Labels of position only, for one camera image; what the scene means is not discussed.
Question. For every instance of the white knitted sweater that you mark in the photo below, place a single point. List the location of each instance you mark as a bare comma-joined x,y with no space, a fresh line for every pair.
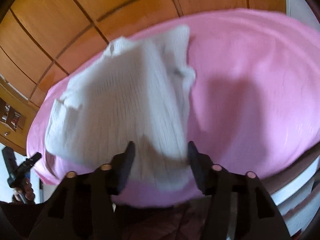
136,91

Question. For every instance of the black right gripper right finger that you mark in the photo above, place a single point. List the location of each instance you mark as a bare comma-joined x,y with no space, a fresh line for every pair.
257,216

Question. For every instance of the wooden panelled wardrobe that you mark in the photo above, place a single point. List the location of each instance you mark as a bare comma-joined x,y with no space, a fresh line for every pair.
43,41

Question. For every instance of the person's left hand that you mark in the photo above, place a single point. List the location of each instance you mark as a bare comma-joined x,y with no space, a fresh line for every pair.
27,191

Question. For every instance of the wooden wall shelf unit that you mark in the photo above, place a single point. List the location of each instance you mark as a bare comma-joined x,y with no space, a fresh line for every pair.
17,115

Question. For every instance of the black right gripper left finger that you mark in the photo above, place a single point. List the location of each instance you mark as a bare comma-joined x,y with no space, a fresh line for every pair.
81,207

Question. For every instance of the grey round chair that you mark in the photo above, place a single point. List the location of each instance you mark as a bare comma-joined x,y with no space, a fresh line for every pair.
295,191

